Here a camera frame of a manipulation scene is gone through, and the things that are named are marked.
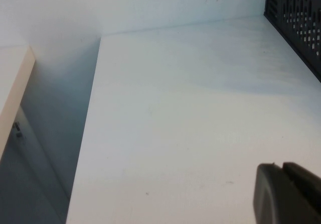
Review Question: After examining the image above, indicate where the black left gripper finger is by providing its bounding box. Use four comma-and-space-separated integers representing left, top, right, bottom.
252, 161, 321, 224

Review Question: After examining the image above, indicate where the black perforated book stand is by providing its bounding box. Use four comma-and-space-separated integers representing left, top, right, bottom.
263, 0, 321, 83

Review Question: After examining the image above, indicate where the beige side table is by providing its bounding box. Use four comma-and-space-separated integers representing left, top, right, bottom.
0, 45, 36, 159

